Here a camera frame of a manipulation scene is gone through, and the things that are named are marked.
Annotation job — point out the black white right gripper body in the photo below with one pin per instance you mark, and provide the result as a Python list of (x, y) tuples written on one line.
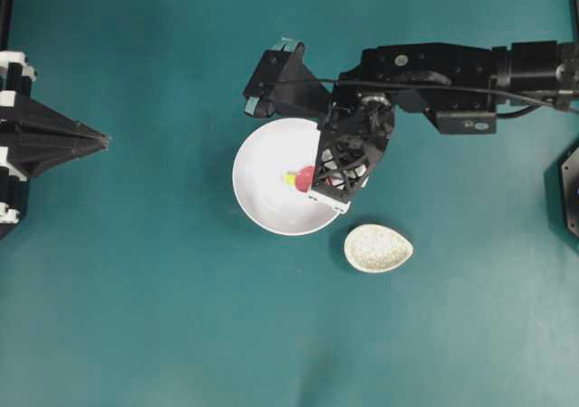
[(352, 141)]

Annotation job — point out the white round bowl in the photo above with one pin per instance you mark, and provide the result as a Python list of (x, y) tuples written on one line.
[(274, 149)]

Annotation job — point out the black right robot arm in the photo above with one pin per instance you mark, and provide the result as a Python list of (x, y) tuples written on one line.
[(461, 90)]

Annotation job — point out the black right frame rail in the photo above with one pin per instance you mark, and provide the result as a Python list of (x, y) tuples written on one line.
[(574, 6)]

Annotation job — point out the yellow hexagonal prism block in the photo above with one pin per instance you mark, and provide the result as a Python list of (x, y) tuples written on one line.
[(290, 179)]

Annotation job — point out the black left frame rail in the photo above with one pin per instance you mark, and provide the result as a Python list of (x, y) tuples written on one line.
[(6, 9)]

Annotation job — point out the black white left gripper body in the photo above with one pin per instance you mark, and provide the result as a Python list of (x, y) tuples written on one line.
[(17, 77)]

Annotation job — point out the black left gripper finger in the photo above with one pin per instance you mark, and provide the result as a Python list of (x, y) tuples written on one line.
[(22, 160), (33, 117)]

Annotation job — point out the black frame rail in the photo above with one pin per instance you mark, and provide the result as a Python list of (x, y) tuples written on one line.
[(574, 6), (6, 9)]

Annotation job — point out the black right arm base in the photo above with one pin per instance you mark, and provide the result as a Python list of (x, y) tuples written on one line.
[(561, 195)]

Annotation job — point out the speckled ceramic spoon rest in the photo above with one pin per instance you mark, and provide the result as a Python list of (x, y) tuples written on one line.
[(374, 248)]

